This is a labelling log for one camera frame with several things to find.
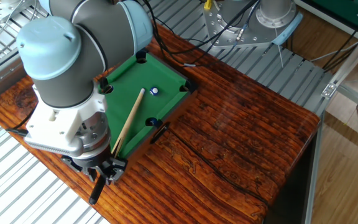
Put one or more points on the silver ribbed wrist module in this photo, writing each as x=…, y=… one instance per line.
x=54, y=147

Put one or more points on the dark blue pool ball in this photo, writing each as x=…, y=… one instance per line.
x=153, y=122

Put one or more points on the mini green felt pool table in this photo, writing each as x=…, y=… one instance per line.
x=166, y=102

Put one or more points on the aluminium frame post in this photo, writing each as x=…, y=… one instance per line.
x=354, y=60

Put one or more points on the yellow connector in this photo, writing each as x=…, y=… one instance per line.
x=208, y=4

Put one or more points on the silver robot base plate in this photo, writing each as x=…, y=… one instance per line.
x=225, y=31

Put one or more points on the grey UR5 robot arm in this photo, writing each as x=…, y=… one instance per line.
x=73, y=62

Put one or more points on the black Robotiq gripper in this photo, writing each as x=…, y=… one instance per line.
x=92, y=160

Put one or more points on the aluminium frame leg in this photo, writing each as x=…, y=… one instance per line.
x=314, y=174

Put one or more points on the green board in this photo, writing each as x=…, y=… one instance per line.
x=346, y=7

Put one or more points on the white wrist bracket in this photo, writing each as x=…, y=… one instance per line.
x=57, y=127

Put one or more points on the white and blue pool ball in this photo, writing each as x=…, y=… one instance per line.
x=154, y=91

